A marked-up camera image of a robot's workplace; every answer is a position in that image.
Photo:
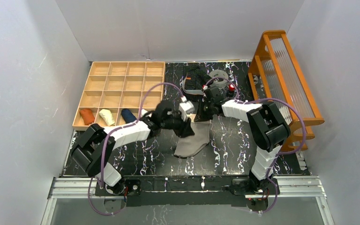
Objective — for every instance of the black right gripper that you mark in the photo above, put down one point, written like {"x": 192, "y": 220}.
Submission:
{"x": 205, "y": 109}

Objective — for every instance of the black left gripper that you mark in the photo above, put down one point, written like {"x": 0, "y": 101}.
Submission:
{"x": 182, "y": 124}

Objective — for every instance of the grey beige underwear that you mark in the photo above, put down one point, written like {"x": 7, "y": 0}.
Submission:
{"x": 192, "y": 145}

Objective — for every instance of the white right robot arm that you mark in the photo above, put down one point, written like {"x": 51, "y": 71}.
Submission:
{"x": 268, "y": 126}

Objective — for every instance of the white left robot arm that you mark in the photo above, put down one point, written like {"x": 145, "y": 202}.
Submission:
{"x": 93, "y": 148}

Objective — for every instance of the rolled white underwear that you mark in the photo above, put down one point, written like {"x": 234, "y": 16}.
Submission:
{"x": 144, "y": 112}

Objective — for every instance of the clear tape roll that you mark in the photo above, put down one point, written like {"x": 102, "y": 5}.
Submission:
{"x": 220, "y": 78}

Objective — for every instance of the black striped underwear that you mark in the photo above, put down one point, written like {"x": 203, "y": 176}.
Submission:
{"x": 193, "y": 79}

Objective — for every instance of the rolled blue underwear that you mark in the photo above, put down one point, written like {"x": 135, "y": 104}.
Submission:
{"x": 127, "y": 116}

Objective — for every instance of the rolled cream underwear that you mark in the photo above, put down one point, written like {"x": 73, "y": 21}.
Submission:
{"x": 107, "y": 116}

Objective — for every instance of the rolled orange underwear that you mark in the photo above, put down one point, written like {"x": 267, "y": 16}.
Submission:
{"x": 87, "y": 116}

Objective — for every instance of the red small cap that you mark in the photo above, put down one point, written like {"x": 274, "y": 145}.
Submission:
{"x": 231, "y": 88}

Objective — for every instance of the wooden compartment tray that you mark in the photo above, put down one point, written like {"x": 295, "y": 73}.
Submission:
{"x": 115, "y": 85}

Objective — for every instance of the orange wooden rack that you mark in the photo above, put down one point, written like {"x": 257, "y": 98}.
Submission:
{"x": 276, "y": 73}

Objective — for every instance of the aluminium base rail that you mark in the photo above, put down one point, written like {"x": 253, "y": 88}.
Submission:
{"x": 154, "y": 190}

